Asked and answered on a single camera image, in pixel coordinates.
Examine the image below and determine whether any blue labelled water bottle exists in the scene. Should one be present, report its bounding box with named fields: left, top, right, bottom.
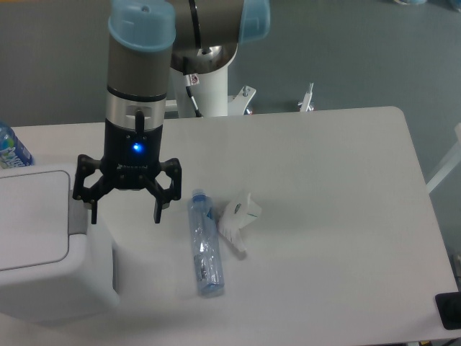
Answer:
left=1, top=122, right=35, bottom=169

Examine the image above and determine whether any black device at table edge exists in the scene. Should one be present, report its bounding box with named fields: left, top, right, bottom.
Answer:
left=435, top=292, right=460, bottom=330

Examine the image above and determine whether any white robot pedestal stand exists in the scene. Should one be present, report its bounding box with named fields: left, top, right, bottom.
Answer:
left=166, top=44, right=256, bottom=118

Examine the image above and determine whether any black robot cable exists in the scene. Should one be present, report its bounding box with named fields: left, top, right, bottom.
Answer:
left=182, top=57, right=204, bottom=118

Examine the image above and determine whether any crumpled white paper cup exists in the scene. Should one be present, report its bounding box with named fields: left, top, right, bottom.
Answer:
left=218, top=190, right=262, bottom=254

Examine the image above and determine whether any white trash can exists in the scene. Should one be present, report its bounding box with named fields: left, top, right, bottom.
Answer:
left=1, top=164, right=120, bottom=323

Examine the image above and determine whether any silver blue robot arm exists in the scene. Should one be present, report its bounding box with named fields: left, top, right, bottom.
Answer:
left=73, top=1, right=271, bottom=221

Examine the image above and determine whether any empty clear plastic bottle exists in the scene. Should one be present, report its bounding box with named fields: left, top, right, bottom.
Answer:
left=188, top=189, right=225, bottom=298

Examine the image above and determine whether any white frame at right edge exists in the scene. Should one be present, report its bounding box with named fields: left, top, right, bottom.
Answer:
left=426, top=123, right=460, bottom=193

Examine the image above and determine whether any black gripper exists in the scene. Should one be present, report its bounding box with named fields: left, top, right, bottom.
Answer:
left=71, top=121, right=183, bottom=226

